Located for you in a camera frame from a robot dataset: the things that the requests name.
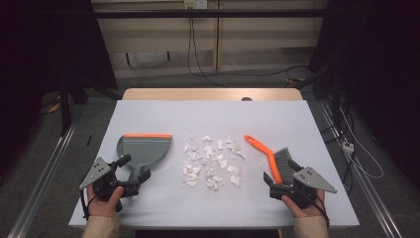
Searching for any person's right hand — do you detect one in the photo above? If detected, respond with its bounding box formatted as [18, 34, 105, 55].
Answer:
[280, 189, 326, 219]

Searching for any black curtain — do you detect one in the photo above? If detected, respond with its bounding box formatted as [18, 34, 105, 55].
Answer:
[308, 0, 420, 181]
[0, 0, 119, 167]

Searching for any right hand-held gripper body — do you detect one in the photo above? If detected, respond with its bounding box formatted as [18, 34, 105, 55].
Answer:
[268, 167, 339, 210]

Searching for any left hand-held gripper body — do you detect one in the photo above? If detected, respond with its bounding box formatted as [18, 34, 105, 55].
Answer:
[78, 157, 141, 201]

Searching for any aluminium floor rail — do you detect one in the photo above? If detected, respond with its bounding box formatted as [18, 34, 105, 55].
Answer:
[317, 99, 404, 238]
[7, 122, 80, 238]

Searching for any wooden table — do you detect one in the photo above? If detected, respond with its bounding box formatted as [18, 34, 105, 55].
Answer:
[122, 87, 304, 101]

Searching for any black floor cable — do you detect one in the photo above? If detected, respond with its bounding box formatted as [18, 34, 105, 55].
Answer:
[211, 64, 310, 78]

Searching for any black metal stand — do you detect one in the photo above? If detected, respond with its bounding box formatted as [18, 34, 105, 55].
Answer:
[331, 73, 342, 125]
[58, 76, 72, 137]

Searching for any person's left hand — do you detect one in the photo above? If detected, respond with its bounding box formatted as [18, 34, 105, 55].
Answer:
[86, 184, 125, 219]

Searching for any white table cover board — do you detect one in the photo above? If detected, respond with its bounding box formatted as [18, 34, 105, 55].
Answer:
[68, 99, 361, 230]

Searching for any orange brush with grey bristles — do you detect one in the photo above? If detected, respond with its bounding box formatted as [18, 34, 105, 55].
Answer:
[244, 134, 301, 186]

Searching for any grey dustpan with orange edge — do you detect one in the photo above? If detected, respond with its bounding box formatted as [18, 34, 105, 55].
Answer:
[116, 133, 173, 199]

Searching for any white floor cable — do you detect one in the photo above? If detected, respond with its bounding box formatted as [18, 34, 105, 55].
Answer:
[340, 105, 384, 180]

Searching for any pile of white paper scraps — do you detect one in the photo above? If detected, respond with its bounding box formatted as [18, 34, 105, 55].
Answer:
[181, 133, 247, 192]

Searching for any black hanging wall cable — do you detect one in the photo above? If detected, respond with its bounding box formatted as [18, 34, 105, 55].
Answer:
[186, 16, 230, 89]

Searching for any right hand-held gripper cable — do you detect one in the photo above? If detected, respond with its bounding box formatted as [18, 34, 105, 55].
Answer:
[312, 192, 331, 230]

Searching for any black horizontal bar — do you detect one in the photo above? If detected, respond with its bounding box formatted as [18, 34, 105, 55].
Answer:
[93, 9, 331, 19]

